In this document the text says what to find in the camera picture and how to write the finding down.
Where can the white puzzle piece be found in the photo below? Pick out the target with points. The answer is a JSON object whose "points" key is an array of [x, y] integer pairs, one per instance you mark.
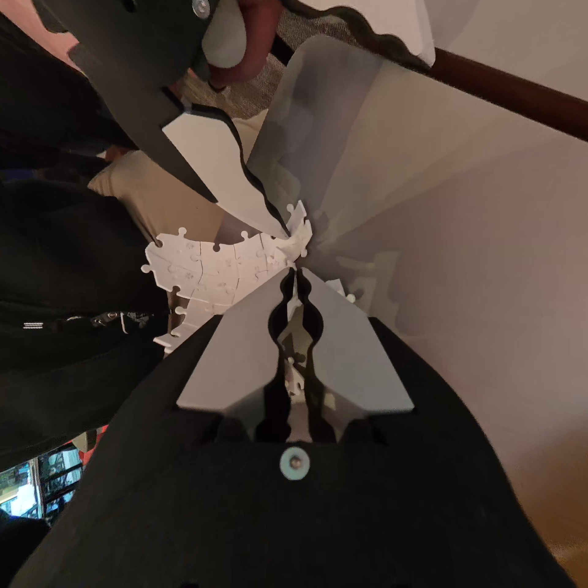
{"points": [[298, 229]]}

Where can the person's left hand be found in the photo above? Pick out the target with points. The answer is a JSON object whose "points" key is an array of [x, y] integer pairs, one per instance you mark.
{"points": [[262, 36]]}

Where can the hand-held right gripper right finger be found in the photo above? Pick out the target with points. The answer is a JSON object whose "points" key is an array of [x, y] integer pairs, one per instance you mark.
{"points": [[363, 367]]}

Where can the person's left forearm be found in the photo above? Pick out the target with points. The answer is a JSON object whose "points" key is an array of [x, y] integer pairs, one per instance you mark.
{"points": [[32, 43]]}

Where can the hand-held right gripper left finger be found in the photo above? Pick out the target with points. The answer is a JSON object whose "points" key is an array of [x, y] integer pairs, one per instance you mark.
{"points": [[225, 367]]}

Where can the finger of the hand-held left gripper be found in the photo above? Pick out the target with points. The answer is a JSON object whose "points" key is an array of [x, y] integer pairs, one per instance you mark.
{"points": [[206, 156], [404, 27]]}

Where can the partly built white puzzle ball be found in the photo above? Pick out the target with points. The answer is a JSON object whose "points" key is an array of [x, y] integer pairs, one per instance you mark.
{"points": [[206, 271]]}

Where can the colourful patterned clutter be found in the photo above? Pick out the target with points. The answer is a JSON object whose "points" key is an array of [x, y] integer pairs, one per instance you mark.
{"points": [[27, 491]]}

